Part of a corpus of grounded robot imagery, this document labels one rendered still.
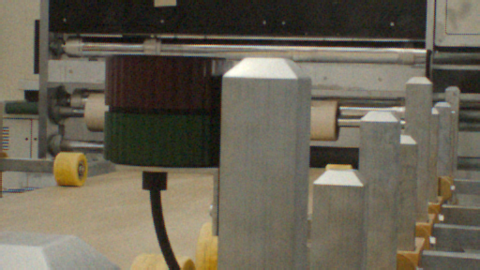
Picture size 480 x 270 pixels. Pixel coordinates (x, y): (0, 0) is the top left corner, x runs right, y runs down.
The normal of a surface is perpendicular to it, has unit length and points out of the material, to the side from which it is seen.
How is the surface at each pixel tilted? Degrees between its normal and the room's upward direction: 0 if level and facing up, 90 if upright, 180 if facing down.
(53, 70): 90
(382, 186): 90
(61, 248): 45
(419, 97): 90
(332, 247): 90
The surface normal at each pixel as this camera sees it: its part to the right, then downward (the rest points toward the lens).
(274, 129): -0.24, 0.04
